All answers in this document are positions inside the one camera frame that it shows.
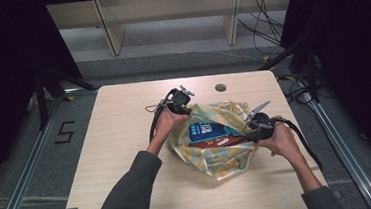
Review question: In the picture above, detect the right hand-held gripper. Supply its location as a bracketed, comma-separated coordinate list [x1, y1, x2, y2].
[241, 98, 279, 145]

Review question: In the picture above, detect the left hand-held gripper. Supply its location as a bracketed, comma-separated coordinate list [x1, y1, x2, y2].
[163, 84, 197, 118]

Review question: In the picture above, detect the blue box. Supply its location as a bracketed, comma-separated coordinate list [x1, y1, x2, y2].
[186, 116, 244, 145]

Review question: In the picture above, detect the brown packet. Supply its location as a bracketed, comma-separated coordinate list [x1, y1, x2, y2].
[188, 133, 249, 151]

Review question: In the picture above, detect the orange-print cloth bag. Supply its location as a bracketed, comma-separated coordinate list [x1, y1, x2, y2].
[161, 97, 264, 186]

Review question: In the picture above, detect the person's left hand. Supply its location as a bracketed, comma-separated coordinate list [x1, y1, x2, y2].
[153, 104, 192, 143]

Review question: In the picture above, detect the person's right hand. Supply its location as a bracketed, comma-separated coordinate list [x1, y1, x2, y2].
[256, 112, 305, 167]

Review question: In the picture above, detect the grey table grommet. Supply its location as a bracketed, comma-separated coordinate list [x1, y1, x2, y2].
[214, 82, 228, 94]

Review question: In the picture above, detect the black metal stand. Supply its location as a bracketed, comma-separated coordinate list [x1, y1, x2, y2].
[32, 61, 102, 131]
[256, 34, 322, 109]

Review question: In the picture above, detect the black curtain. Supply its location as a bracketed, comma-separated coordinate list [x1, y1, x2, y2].
[276, 0, 371, 188]
[0, 0, 92, 199]

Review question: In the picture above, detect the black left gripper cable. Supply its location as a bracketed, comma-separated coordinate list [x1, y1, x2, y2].
[143, 87, 181, 145]

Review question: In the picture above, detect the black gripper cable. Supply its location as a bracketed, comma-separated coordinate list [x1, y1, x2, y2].
[274, 113, 325, 175]
[143, 87, 181, 145]

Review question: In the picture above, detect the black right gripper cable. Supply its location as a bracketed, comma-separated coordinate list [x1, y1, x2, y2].
[274, 113, 325, 175]

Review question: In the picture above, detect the aluminium rail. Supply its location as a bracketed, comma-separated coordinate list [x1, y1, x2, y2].
[0, 86, 109, 209]
[300, 86, 371, 209]

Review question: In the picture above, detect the light wooden desk frame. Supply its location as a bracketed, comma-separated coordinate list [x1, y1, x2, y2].
[39, 0, 301, 62]

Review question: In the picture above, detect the bundle of black floor cables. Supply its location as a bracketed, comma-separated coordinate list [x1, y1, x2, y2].
[234, 0, 288, 58]

